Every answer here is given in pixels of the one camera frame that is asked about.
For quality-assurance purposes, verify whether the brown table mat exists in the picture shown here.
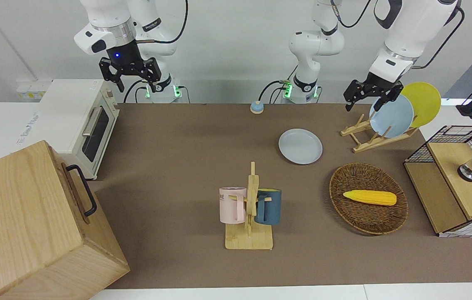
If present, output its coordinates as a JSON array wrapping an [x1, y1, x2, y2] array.
[[90, 102, 472, 290]]

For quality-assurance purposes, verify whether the toaster oven door handle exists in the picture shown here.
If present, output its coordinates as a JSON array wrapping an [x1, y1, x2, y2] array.
[[82, 106, 103, 137]]

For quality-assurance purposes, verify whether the wooden mug rack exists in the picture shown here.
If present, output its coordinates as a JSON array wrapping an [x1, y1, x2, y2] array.
[[224, 162, 274, 250]]

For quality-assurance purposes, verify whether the light blue plate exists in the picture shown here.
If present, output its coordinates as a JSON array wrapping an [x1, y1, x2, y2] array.
[[369, 95, 414, 138]]

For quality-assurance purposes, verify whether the black left base cable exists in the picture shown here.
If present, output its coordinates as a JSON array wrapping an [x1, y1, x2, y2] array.
[[259, 77, 297, 105]]

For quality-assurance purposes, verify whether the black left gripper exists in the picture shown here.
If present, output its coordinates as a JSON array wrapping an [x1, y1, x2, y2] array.
[[343, 72, 404, 112]]

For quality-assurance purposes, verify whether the wooden box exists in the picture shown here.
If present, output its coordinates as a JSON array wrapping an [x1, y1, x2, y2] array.
[[0, 140, 131, 300]]

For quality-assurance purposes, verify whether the wooden plate rack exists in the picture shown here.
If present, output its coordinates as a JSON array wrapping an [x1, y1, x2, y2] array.
[[340, 115, 420, 153]]

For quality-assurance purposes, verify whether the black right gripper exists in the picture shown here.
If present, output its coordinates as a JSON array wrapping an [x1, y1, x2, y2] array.
[[99, 40, 163, 93]]

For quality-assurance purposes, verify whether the yellow corn cob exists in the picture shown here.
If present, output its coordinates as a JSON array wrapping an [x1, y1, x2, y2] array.
[[343, 190, 397, 206]]

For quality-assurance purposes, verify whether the black base cable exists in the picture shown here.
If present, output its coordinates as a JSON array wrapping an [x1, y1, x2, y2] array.
[[123, 78, 150, 104], [259, 77, 297, 105]]

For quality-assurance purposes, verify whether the white toaster oven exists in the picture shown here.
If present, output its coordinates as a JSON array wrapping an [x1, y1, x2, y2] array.
[[38, 79, 120, 180]]

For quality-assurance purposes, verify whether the yellow plate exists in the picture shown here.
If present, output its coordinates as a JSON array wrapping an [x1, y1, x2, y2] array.
[[401, 82, 442, 128]]

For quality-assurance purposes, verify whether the wire and wood shelf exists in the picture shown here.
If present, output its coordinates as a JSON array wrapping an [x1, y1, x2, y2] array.
[[404, 125, 472, 238]]

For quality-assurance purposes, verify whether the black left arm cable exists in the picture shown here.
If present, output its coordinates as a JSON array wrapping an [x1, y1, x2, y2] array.
[[411, 6, 466, 69]]

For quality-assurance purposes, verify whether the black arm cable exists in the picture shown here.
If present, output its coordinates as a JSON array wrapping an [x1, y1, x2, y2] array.
[[411, 6, 466, 69], [136, 0, 189, 44]]

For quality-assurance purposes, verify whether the black box handle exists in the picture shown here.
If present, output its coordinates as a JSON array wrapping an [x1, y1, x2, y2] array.
[[66, 165, 98, 217]]

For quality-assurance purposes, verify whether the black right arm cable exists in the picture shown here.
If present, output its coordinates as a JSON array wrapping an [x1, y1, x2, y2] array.
[[136, 0, 189, 44]]

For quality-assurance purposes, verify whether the gray plate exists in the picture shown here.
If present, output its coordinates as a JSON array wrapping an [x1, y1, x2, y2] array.
[[278, 128, 323, 165]]

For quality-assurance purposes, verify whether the black right base cable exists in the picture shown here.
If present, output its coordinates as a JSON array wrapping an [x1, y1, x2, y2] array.
[[123, 78, 150, 104]]

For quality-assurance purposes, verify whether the brown wicker basket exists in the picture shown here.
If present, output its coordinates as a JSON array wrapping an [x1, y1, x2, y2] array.
[[329, 162, 409, 235]]

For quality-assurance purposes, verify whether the dark blue mug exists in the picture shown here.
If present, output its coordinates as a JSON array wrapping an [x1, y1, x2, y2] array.
[[255, 188, 282, 226]]

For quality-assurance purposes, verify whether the pink mug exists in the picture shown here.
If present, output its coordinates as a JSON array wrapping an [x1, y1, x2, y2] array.
[[219, 187, 248, 224]]

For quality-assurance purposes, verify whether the white power strip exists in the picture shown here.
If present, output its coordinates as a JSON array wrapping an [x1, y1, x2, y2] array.
[[16, 81, 52, 100]]

